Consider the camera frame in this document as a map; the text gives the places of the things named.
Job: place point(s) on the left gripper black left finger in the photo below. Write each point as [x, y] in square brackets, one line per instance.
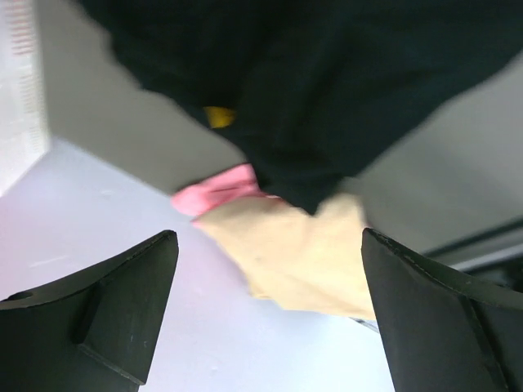
[94, 330]

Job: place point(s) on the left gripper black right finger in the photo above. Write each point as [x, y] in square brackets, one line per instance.
[442, 329]

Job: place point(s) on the black t-shirt with flower print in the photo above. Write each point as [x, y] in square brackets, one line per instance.
[311, 92]

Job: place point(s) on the beige folded t-shirt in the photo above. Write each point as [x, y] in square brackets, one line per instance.
[301, 262]

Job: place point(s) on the pink folded t-shirt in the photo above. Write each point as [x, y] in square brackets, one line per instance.
[223, 187]

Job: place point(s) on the aluminium frame rail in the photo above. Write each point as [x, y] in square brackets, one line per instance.
[494, 246]

